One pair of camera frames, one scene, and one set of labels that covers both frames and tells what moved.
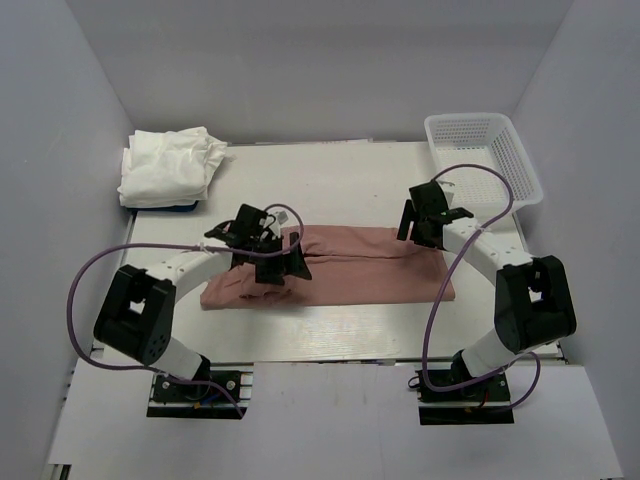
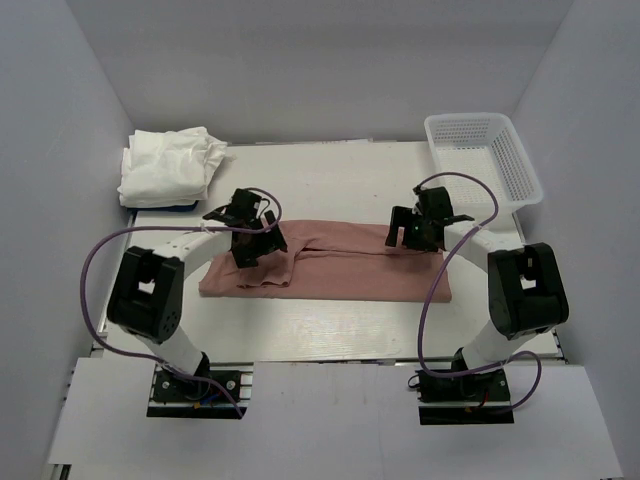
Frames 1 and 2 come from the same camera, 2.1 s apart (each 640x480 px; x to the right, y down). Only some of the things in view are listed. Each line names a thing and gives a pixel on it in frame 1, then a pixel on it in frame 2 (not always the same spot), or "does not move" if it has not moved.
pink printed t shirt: x=345 y=264 does not move
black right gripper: x=418 y=236 does not move
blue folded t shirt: x=180 y=208 does not move
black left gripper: x=273 y=273 → x=271 y=240
